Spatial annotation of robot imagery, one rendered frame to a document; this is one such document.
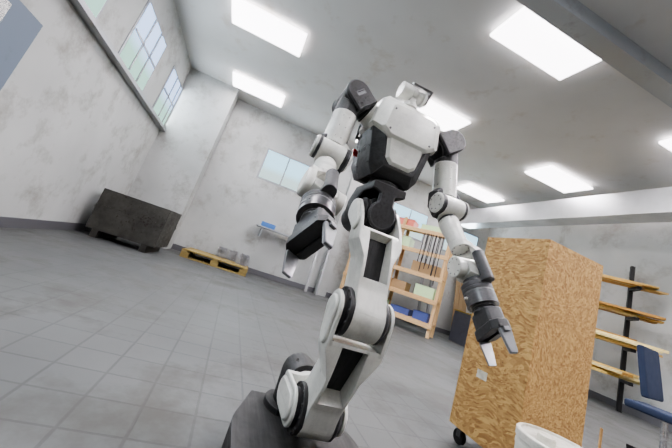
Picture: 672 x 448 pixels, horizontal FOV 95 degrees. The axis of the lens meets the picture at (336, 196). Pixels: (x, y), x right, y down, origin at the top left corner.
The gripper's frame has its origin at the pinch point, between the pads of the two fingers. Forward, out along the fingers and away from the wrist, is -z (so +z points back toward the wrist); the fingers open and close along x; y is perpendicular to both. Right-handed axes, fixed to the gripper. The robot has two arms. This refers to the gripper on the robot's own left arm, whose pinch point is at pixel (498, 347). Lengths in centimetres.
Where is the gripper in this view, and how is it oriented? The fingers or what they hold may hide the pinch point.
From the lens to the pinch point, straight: 100.1
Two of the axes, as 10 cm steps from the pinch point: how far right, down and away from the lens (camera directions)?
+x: 1.2, -6.8, -7.2
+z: -0.3, -7.3, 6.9
